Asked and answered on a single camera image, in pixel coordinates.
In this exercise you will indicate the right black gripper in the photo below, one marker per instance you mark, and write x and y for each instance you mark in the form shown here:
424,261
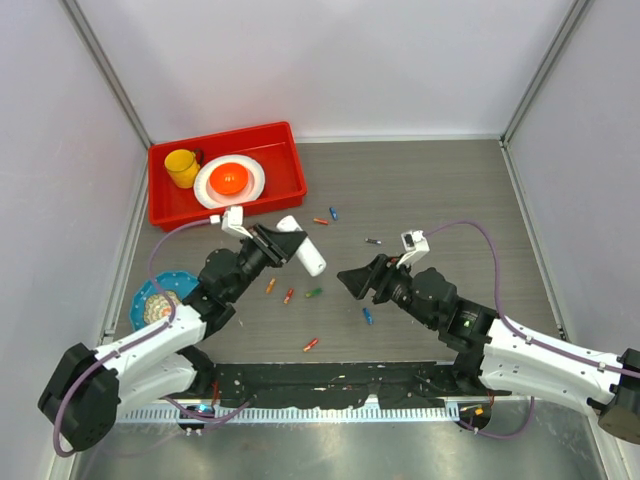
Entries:
383,268

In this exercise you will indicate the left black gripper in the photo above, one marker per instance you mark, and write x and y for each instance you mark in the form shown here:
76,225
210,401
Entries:
278,247

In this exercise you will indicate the white remote control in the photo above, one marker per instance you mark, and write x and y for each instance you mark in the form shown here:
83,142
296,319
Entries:
307,253

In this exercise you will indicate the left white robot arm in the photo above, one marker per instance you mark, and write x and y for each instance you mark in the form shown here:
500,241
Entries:
91,388

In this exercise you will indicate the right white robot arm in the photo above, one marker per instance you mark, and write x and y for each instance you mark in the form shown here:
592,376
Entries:
502,355

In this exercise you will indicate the blue battery lower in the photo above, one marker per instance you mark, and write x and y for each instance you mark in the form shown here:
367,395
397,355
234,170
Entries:
368,316

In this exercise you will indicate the red orange battery middle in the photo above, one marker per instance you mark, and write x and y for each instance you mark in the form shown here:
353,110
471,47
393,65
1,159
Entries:
288,296

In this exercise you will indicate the red orange battery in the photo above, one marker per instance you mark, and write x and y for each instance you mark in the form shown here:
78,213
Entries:
288,296
310,345

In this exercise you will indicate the green battery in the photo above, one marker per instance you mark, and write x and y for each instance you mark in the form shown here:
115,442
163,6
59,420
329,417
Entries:
313,293

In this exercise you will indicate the red orange battery lower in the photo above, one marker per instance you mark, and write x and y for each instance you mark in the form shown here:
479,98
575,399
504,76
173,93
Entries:
310,345

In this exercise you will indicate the red plastic bin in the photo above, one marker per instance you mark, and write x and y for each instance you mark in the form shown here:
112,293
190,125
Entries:
271,145

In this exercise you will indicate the orange bowl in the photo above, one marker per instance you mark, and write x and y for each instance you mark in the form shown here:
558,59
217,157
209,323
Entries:
229,179

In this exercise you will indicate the white paper plate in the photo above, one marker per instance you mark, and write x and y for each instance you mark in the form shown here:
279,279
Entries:
210,200

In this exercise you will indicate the yellow mug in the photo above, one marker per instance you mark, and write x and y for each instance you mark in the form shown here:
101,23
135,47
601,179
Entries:
183,166

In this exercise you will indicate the blue patterned plate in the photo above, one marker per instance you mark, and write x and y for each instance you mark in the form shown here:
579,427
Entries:
149,306

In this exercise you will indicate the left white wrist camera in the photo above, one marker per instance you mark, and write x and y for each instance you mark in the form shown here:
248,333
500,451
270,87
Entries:
231,222

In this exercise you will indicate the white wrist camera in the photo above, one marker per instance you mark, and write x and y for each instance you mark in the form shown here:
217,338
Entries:
415,246
231,222

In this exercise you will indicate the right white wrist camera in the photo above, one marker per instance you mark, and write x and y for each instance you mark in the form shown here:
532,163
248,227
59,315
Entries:
415,246

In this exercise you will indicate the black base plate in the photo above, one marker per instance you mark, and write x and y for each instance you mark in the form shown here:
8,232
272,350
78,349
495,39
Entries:
334,385

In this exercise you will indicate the white slotted cable duct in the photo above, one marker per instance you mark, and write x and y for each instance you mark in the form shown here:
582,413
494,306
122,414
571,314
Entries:
370,412

